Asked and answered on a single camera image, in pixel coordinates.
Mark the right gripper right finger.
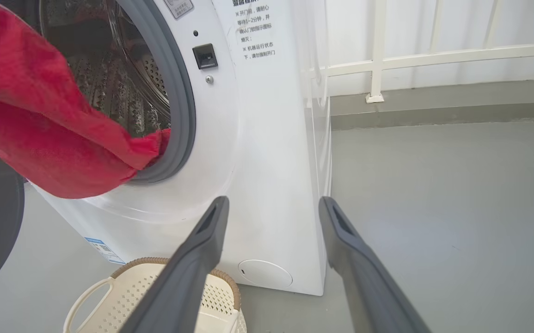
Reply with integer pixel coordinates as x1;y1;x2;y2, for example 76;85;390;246
318;196;432;333

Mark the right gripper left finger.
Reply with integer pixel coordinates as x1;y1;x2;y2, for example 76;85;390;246
120;196;230;333

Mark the red cloth garment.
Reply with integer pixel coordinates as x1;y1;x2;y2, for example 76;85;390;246
0;0;172;199

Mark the cream perforated laundry basket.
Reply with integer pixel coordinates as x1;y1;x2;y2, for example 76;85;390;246
62;257;248;333

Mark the white front-load washing machine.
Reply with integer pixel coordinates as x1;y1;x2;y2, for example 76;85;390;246
26;0;332;296

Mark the grey rubber door gasket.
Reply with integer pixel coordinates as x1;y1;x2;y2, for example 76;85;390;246
119;0;197;184

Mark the black door latch socket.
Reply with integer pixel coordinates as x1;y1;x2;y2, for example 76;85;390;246
192;43;219;70

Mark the blue energy label sticker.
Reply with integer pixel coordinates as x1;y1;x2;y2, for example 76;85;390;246
84;237;126;265

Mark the round white filter cover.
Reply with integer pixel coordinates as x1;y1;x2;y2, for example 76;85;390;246
238;259;294;290

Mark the perforated steel washer drum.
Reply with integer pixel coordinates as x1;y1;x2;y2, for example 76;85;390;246
40;0;172;137

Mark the white metal railing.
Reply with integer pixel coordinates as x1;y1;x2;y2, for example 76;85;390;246
311;0;534;103

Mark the Chinese text instruction sticker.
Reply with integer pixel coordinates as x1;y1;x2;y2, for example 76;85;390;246
230;0;279;61

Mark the small grey warning sticker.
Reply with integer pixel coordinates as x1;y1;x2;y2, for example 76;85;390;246
163;0;194;19

